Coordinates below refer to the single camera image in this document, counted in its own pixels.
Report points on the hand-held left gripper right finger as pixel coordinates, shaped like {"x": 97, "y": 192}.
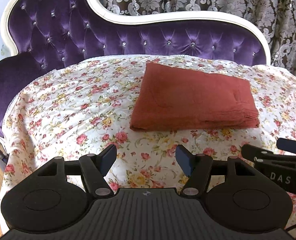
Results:
{"x": 185, "y": 160}

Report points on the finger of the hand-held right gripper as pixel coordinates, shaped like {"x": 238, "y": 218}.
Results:
{"x": 250, "y": 151}
{"x": 290, "y": 145}

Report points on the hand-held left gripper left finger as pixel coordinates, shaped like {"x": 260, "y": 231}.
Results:
{"x": 108, "y": 158}

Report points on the rust red pants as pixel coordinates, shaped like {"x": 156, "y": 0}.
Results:
{"x": 195, "y": 100}

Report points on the white floral blanket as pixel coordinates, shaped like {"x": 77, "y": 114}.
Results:
{"x": 70, "y": 115}

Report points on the purple tufted sofa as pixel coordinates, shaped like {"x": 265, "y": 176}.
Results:
{"x": 75, "y": 32}

